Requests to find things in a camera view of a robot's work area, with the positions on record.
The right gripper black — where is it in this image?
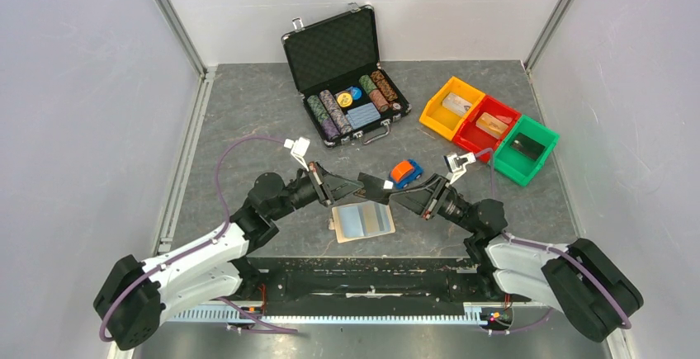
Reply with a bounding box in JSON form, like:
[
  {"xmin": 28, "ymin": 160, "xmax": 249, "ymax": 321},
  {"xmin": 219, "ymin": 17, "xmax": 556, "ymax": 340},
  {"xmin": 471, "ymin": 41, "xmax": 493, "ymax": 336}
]
[{"xmin": 389, "ymin": 173, "xmax": 478, "ymax": 234}]

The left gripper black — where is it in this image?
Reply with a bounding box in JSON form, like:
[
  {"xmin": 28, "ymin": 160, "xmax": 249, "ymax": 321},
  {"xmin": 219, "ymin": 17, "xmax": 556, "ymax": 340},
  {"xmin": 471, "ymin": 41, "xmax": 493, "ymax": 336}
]
[{"xmin": 269, "ymin": 160, "xmax": 363, "ymax": 220}]

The black card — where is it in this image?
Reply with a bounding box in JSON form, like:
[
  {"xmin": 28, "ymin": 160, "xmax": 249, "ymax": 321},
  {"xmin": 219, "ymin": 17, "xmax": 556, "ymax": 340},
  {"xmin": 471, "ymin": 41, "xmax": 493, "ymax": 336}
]
[
  {"xmin": 509, "ymin": 133, "xmax": 546, "ymax": 161},
  {"xmin": 354, "ymin": 172, "xmax": 395, "ymax": 205}
]

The beige leather card holder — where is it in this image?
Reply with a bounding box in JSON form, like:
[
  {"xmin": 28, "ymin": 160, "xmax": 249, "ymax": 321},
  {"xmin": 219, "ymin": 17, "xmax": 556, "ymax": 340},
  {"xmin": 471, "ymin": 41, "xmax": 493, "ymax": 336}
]
[{"xmin": 329, "ymin": 201, "xmax": 395, "ymax": 243}]

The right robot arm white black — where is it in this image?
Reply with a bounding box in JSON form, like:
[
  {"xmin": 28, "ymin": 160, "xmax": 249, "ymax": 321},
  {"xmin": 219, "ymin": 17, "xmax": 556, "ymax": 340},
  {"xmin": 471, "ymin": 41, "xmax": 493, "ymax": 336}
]
[{"xmin": 380, "ymin": 175, "xmax": 644, "ymax": 342}]

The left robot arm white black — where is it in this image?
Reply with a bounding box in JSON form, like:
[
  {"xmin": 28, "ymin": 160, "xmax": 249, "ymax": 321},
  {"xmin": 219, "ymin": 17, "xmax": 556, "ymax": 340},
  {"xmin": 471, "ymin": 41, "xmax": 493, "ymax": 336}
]
[{"xmin": 93, "ymin": 163, "xmax": 363, "ymax": 351}]

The beige gold card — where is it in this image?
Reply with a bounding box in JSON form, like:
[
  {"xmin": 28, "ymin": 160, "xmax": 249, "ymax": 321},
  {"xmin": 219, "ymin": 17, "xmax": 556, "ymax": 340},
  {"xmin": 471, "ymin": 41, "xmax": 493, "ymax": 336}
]
[{"xmin": 363, "ymin": 202, "xmax": 394, "ymax": 237}]

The orange card in red bin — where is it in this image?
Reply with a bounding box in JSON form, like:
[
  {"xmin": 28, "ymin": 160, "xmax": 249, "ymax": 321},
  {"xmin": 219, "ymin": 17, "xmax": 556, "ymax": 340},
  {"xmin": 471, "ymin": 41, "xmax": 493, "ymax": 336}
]
[{"xmin": 475, "ymin": 112, "xmax": 508, "ymax": 139}]

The white card in yellow bin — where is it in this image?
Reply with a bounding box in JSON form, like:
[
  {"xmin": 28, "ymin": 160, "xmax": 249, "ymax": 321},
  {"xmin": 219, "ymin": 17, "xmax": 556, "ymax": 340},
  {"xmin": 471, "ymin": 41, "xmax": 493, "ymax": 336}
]
[{"xmin": 442, "ymin": 92, "xmax": 472, "ymax": 117}]

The orange blue toy car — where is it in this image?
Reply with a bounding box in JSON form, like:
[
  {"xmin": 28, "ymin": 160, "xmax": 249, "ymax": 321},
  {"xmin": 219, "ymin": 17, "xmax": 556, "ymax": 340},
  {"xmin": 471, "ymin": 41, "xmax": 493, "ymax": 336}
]
[{"xmin": 389, "ymin": 158, "xmax": 423, "ymax": 189}]

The black poker chip case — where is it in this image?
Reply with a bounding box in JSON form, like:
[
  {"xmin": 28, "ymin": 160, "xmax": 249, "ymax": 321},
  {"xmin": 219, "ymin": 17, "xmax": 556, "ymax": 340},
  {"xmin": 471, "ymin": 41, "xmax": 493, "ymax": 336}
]
[{"xmin": 281, "ymin": 3, "xmax": 412, "ymax": 148}]

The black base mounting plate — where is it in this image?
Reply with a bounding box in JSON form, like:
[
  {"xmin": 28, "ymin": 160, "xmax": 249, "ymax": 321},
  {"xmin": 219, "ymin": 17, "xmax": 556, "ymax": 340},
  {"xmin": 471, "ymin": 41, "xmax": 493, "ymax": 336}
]
[{"xmin": 206, "ymin": 257, "xmax": 532, "ymax": 317}]

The yellow plastic bin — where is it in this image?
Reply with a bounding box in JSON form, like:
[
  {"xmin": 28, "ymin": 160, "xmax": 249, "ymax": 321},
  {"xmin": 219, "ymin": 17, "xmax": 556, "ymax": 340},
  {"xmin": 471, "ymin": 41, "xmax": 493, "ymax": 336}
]
[{"xmin": 419, "ymin": 77, "xmax": 485, "ymax": 140}]

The red plastic bin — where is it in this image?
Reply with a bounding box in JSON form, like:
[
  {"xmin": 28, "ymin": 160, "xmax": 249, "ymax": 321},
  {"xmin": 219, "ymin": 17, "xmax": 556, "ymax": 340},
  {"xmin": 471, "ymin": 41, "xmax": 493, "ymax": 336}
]
[{"xmin": 452, "ymin": 95, "xmax": 522, "ymax": 154}]

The green plastic bin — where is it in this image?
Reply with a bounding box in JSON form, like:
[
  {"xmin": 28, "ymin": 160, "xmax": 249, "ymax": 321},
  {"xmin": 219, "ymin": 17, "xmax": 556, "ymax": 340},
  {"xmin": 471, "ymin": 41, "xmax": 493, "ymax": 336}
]
[{"xmin": 494, "ymin": 116, "xmax": 560, "ymax": 187}]

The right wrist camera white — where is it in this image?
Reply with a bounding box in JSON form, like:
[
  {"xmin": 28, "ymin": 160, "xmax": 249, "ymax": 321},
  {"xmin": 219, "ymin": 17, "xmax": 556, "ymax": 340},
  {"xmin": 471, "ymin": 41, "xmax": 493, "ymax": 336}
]
[{"xmin": 443, "ymin": 152, "xmax": 476, "ymax": 185}]

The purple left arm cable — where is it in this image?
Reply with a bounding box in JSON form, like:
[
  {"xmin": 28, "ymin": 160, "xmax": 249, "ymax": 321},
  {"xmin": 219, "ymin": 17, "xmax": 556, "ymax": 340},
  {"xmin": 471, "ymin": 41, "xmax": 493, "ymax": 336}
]
[{"xmin": 98, "ymin": 136, "xmax": 300, "ymax": 343}]

